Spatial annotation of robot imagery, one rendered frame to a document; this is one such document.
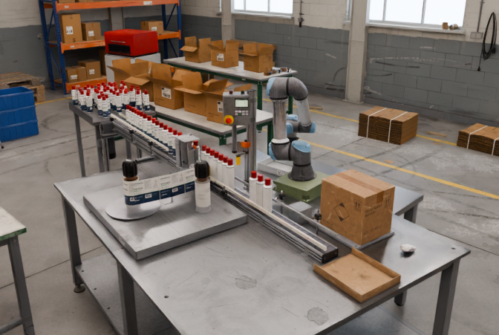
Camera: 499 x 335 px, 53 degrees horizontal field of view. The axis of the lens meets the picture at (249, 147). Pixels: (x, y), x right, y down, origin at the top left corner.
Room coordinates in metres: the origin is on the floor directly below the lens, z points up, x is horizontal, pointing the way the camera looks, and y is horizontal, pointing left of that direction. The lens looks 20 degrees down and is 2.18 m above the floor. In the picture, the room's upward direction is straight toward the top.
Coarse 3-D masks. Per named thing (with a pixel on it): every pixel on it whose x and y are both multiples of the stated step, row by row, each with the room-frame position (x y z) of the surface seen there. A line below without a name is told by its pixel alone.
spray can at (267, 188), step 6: (270, 180) 2.54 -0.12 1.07; (264, 186) 2.53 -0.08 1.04; (270, 186) 2.53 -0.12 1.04; (264, 192) 2.52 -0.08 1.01; (270, 192) 2.52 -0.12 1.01; (264, 198) 2.52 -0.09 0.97; (270, 198) 2.52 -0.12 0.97; (264, 204) 2.52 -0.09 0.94; (270, 204) 2.52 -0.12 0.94; (270, 210) 2.52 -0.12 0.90
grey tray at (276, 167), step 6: (258, 162) 3.32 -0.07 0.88; (264, 162) 3.37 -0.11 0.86; (270, 162) 3.43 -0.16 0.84; (276, 162) 3.44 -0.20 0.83; (282, 162) 3.41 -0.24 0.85; (288, 162) 3.37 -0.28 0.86; (258, 168) 3.30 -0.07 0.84; (264, 168) 3.26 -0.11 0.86; (270, 168) 3.23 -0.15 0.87; (276, 168) 3.32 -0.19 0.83; (282, 168) 3.32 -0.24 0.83; (288, 168) 3.32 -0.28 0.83; (276, 174) 3.20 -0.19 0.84; (282, 174) 3.17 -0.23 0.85
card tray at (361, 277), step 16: (352, 256) 2.15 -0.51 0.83; (368, 256) 2.09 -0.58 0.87; (320, 272) 1.99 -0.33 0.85; (336, 272) 2.01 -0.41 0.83; (352, 272) 2.01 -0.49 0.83; (368, 272) 2.01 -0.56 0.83; (384, 272) 2.01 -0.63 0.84; (352, 288) 1.84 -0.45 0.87; (368, 288) 1.89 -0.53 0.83; (384, 288) 1.87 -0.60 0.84
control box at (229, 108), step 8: (224, 96) 2.89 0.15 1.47; (232, 96) 2.89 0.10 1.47; (240, 96) 2.89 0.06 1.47; (248, 96) 2.89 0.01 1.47; (224, 104) 2.88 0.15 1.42; (232, 104) 2.88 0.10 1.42; (224, 112) 2.88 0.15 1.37; (232, 112) 2.88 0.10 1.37; (224, 120) 2.88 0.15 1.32; (232, 120) 2.88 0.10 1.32; (240, 120) 2.88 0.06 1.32; (248, 120) 2.89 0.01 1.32
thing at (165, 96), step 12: (156, 72) 5.36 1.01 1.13; (168, 72) 5.49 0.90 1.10; (180, 72) 5.50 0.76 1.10; (192, 72) 5.39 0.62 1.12; (156, 84) 5.27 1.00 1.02; (168, 84) 5.08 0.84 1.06; (180, 84) 5.41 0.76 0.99; (156, 96) 5.28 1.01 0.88; (168, 96) 5.15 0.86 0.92; (180, 96) 5.14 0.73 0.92
